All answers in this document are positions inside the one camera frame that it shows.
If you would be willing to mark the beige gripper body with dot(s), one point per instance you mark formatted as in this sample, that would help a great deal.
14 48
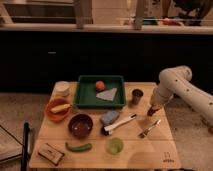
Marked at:
156 106

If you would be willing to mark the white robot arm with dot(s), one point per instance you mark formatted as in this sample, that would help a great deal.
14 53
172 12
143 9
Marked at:
176 80

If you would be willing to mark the green plastic cup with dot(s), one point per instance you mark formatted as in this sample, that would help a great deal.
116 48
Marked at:
114 146

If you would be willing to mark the white cup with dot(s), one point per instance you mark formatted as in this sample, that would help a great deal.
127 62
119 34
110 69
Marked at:
62 88

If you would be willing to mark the metal fork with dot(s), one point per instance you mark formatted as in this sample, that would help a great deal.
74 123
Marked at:
144 133

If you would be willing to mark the blue sponge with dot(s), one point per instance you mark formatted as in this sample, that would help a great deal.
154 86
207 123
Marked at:
109 117

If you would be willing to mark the grey folded cloth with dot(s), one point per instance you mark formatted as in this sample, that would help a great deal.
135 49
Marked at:
108 95

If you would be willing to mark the orange fruit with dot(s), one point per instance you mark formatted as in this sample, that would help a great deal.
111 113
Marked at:
100 86

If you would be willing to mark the green plastic tray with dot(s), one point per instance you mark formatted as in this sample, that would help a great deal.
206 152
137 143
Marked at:
86 93

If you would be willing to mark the dark red bowl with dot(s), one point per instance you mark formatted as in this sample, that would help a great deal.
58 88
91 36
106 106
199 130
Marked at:
80 125

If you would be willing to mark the green chili pepper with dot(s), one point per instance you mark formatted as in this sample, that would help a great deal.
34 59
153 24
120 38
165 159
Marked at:
82 148

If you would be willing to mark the yellow corn cob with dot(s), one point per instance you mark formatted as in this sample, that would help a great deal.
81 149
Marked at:
59 108

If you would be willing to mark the orange plate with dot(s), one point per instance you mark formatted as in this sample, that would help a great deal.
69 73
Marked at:
56 117

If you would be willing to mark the white handled brush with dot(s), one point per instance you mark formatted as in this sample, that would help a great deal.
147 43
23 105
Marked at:
107 130

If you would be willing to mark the black chair frame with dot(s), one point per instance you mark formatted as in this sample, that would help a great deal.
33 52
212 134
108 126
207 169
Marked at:
25 153

